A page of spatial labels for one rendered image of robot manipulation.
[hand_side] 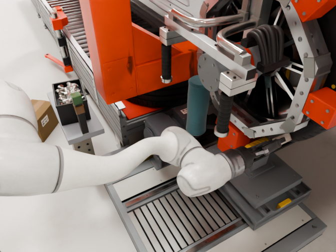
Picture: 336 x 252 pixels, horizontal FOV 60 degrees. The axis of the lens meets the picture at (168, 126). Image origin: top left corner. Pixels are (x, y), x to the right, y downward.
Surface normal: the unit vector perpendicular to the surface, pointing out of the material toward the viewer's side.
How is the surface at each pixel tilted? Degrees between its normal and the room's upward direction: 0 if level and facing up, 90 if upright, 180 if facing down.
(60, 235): 0
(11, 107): 32
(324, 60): 45
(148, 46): 90
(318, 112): 90
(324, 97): 0
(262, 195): 0
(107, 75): 90
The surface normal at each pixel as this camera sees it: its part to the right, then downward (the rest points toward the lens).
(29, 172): 0.61, 0.06
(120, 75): 0.49, 0.57
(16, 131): 0.54, -0.67
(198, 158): -0.13, -0.83
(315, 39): -0.87, 0.33
